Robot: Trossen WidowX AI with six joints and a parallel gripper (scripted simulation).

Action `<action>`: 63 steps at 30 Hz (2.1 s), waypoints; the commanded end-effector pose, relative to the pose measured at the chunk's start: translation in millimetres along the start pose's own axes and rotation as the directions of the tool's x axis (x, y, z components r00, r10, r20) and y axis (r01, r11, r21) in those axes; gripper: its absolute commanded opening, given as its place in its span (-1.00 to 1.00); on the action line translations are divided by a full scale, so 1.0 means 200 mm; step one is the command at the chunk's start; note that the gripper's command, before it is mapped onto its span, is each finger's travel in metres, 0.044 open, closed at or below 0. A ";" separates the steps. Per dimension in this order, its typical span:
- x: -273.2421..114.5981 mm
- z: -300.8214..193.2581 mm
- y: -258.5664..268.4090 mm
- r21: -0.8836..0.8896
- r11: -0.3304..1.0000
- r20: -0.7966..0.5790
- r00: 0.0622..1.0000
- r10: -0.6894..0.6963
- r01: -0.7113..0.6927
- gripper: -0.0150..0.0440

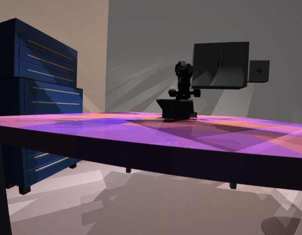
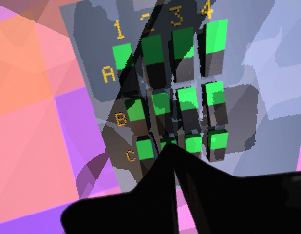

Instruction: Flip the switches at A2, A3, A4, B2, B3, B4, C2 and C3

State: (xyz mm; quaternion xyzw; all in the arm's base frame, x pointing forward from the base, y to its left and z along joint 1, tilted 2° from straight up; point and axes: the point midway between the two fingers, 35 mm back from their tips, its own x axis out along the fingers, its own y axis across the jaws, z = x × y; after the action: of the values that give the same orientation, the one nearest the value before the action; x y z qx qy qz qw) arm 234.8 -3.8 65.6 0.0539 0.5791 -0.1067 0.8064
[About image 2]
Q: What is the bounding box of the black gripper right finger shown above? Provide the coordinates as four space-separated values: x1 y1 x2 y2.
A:
169 143 301 234

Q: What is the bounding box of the grey switch panel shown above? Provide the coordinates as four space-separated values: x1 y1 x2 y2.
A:
59 0 301 193

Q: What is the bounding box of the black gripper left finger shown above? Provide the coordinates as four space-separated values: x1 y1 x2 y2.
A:
60 144 180 234

